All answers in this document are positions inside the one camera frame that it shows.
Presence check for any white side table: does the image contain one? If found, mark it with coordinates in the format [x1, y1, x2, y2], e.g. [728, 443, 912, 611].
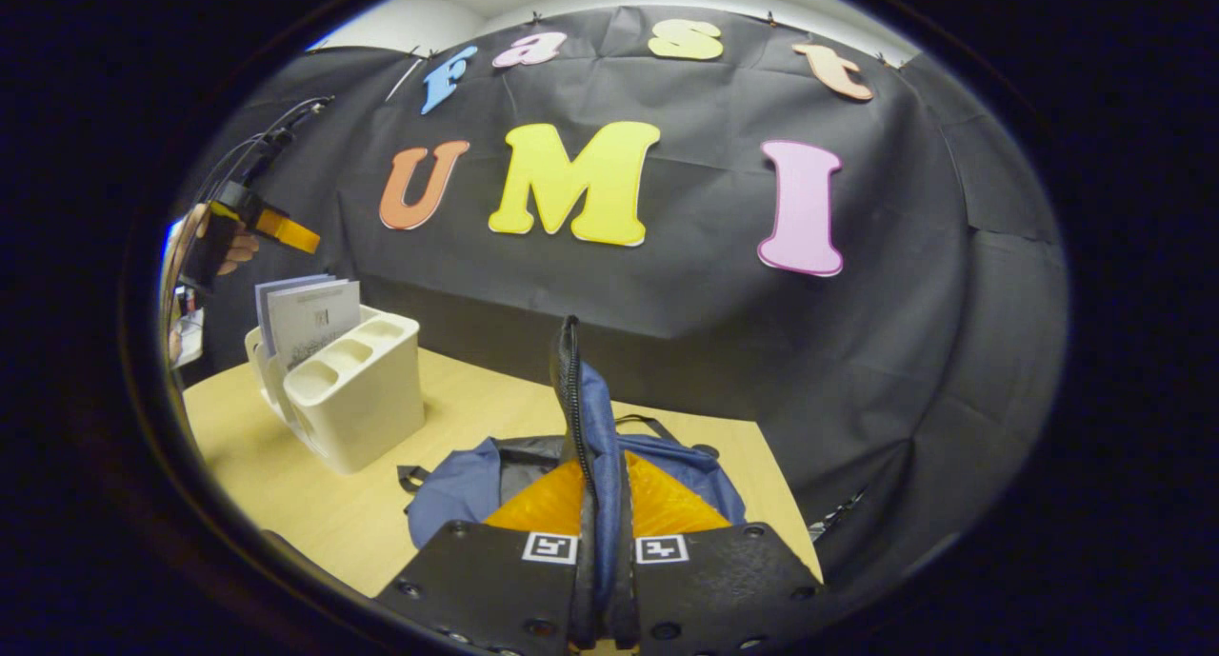
[171, 306, 207, 368]

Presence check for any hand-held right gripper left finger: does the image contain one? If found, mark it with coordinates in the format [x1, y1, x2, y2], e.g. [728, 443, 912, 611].
[374, 451, 596, 656]

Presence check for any white cover book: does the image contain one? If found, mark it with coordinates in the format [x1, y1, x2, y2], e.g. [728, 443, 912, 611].
[267, 280, 363, 371]

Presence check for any white plastic bookshelf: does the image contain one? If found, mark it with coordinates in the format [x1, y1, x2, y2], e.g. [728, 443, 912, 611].
[245, 306, 427, 476]

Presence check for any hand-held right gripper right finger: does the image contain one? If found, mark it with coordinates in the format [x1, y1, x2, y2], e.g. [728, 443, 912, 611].
[609, 451, 825, 656]

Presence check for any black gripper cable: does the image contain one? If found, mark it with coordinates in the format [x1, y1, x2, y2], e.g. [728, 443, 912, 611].
[205, 97, 336, 195]

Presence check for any blue schoolbag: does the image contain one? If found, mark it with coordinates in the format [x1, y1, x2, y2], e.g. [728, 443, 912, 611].
[398, 315, 749, 638]

